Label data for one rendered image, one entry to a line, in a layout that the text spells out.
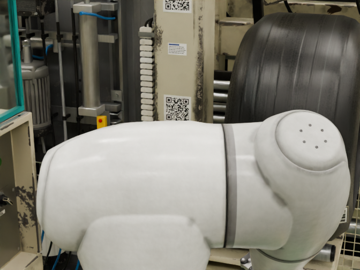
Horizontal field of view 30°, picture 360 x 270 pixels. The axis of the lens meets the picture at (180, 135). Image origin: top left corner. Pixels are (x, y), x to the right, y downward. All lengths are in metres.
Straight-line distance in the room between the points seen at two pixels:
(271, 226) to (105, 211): 0.16
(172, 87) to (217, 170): 1.10
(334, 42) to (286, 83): 0.15
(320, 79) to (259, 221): 0.87
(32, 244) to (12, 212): 0.11
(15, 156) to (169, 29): 0.49
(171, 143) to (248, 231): 0.12
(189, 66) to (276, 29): 0.25
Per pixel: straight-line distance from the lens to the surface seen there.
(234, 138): 0.67
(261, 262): 0.82
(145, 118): 1.81
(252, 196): 0.65
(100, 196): 0.65
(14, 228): 1.71
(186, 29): 1.70
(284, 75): 1.52
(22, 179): 1.67
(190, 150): 0.66
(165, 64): 1.74
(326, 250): 1.73
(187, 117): 1.76
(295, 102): 1.50
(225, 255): 1.78
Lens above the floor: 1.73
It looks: 19 degrees down
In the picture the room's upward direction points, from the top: straight up
